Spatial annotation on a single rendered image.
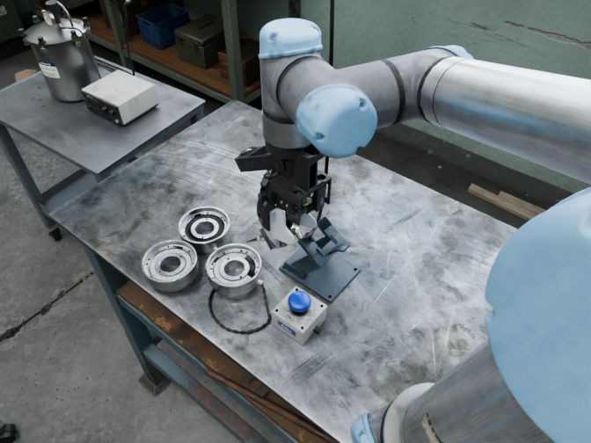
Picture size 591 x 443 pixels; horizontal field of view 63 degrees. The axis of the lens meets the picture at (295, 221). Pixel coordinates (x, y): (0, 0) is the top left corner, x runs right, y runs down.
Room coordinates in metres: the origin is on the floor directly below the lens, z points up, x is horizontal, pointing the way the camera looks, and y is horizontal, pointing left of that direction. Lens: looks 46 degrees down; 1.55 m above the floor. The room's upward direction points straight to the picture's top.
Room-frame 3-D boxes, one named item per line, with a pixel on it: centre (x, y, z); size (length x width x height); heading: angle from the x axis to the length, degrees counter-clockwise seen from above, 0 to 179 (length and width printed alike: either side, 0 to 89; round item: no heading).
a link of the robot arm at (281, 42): (0.55, 0.01, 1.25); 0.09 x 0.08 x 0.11; 23
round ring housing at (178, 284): (0.58, 0.24, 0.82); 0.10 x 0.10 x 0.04
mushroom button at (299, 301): (0.47, -0.01, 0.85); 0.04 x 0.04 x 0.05
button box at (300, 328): (0.47, -0.01, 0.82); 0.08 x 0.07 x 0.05; 52
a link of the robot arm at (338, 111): (0.47, -0.05, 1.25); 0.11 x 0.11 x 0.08; 23
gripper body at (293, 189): (0.54, 0.00, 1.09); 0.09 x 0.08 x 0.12; 47
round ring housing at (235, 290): (0.57, 0.12, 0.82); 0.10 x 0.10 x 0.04
